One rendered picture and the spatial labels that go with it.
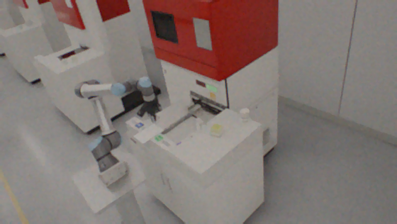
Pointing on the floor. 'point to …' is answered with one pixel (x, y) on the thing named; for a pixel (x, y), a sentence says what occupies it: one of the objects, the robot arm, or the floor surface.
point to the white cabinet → (152, 161)
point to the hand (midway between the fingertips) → (153, 123)
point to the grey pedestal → (130, 210)
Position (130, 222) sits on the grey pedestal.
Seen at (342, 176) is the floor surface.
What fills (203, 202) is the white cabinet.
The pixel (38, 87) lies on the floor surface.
